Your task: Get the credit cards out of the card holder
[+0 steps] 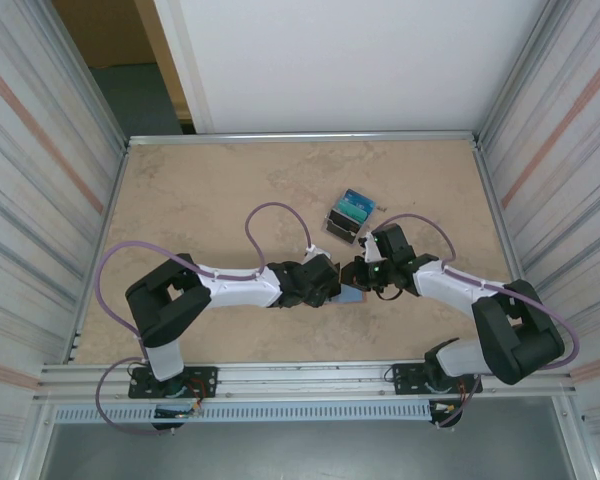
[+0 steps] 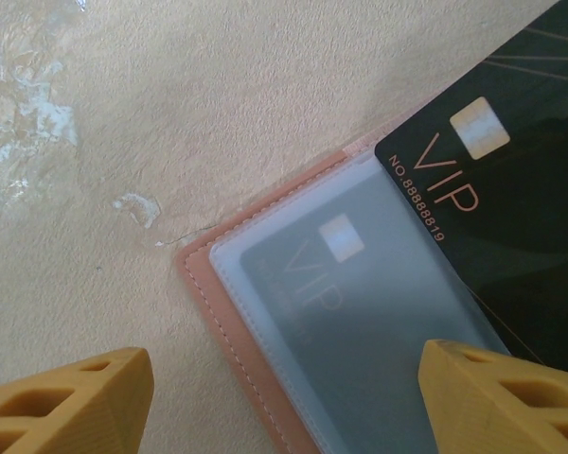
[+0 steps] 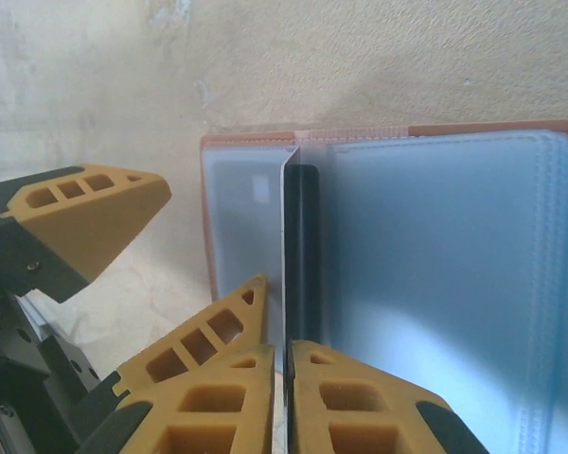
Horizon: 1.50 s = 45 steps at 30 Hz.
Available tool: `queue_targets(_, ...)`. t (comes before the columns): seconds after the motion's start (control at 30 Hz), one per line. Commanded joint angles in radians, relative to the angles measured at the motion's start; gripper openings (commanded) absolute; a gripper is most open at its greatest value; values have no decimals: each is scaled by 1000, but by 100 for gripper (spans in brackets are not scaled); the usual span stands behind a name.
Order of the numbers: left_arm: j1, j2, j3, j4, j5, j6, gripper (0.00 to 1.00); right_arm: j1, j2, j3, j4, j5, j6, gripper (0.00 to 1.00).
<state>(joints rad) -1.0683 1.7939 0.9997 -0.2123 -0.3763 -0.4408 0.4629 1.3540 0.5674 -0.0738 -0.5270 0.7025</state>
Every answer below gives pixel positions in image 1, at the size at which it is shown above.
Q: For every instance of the pink leather card holder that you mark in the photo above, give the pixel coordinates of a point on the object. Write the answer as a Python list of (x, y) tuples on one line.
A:
[(352, 296)]

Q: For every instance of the clear acrylic card box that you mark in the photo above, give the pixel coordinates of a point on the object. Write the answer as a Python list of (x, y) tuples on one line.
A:
[(350, 220)]

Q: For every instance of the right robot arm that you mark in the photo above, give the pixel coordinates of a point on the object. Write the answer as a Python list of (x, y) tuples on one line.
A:
[(455, 290)]

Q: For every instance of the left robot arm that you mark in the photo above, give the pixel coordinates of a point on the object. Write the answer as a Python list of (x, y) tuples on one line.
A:
[(240, 290)]

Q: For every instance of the teal card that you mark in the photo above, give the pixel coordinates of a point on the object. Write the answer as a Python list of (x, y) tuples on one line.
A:
[(352, 212)]

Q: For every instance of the blue VIP card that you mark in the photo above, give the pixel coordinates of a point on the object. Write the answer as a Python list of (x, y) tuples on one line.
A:
[(362, 198)]

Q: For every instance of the small electronics board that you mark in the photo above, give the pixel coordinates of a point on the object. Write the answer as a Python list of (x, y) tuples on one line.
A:
[(172, 413), (445, 407)]

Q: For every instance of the grey metal shelf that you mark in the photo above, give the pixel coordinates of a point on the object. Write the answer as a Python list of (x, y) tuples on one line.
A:
[(305, 455)]

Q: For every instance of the corrugated metal side panel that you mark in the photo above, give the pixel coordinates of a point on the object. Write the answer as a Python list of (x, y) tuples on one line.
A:
[(570, 175), (30, 175)]

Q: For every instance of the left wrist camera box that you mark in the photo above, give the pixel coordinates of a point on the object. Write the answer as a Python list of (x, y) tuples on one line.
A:
[(316, 251)]

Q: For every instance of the aluminium mounting rail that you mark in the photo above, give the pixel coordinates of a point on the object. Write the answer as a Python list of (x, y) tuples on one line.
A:
[(305, 380)]

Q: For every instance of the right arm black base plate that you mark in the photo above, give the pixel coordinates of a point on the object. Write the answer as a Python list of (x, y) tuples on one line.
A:
[(405, 375)]

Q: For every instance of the aluminium table edge rail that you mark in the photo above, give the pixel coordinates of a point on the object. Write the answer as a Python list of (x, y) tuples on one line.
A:
[(305, 137), (494, 200), (118, 186)]

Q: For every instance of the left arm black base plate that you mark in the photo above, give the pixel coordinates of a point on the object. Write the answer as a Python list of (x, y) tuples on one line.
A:
[(205, 382)]

